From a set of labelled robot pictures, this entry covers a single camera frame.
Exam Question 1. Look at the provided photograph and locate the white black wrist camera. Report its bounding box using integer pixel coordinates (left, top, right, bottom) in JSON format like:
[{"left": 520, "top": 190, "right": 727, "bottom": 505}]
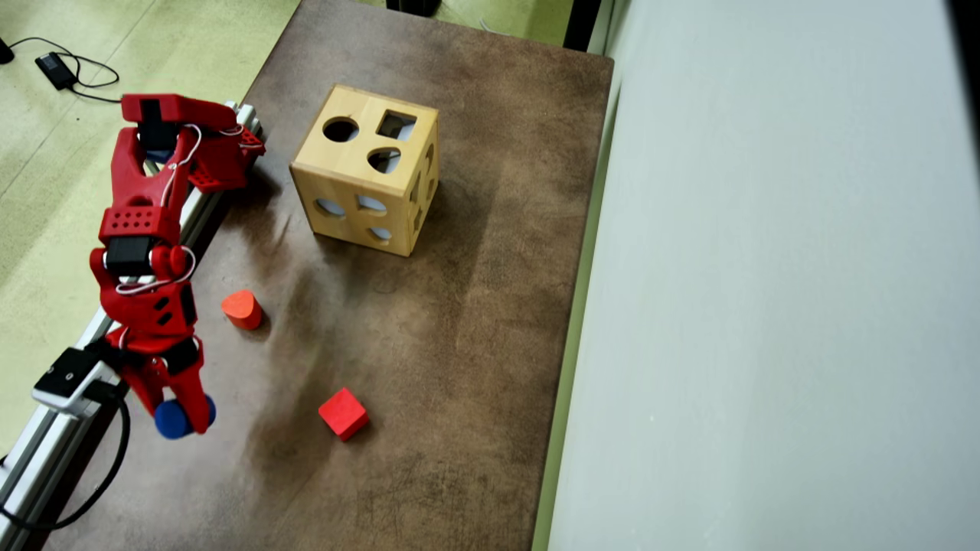
[{"left": 32, "top": 347, "right": 117, "bottom": 419}]

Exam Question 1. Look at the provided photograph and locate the orange red rounded block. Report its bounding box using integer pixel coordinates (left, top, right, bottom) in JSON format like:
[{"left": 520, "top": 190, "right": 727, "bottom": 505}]
[{"left": 220, "top": 289, "right": 263, "bottom": 331}]

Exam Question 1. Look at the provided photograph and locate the black power adapter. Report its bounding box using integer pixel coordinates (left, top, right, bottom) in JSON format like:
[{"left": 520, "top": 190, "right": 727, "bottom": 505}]
[{"left": 34, "top": 51, "right": 77, "bottom": 91}]

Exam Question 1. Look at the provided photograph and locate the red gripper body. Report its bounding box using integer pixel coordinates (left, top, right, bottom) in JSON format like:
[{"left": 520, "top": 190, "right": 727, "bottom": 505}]
[{"left": 90, "top": 246, "right": 204, "bottom": 376}]

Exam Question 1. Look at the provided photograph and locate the thin black adapter cable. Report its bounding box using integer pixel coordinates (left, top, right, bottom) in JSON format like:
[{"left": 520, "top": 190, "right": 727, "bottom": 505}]
[{"left": 8, "top": 36, "right": 123, "bottom": 104}]

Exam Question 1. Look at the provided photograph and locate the dark vertical post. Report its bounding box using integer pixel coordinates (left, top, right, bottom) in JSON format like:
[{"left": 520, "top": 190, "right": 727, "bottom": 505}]
[{"left": 563, "top": 0, "right": 606, "bottom": 53}]

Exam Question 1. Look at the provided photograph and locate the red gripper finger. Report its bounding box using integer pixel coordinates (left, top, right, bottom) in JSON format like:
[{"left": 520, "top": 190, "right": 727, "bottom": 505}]
[
  {"left": 122, "top": 360, "right": 171, "bottom": 414},
  {"left": 172, "top": 366, "right": 212, "bottom": 435}
]

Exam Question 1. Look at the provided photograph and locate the blue cylinder block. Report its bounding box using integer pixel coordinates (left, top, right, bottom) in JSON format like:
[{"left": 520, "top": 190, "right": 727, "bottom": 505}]
[{"left": 155, "top": 394, "right": 217, "bottom": 441}]

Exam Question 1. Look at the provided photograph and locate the red cube block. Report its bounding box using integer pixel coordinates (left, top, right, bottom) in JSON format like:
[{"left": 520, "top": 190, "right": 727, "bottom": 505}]
[{"left": 318, "top": 387, "right": 371, "bottom": 442}]

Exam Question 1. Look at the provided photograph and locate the aluminium profile rail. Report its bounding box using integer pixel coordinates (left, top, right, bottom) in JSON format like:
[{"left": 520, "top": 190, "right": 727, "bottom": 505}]
[{"left": 0, "top": 101, "right": 265, "bottom": 551}]

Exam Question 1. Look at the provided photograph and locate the black camera usb cable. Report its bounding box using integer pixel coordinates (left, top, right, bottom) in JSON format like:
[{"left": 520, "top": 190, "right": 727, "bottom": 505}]
[{"left": 0, "top": 381, "right": 132, "bottom": 534}]

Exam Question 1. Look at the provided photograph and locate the wooden shape sorter box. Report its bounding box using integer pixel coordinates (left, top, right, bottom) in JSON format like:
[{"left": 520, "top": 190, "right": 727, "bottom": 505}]
[{"left": 289, "top": 84, "right": 441, "bottom": 257}]

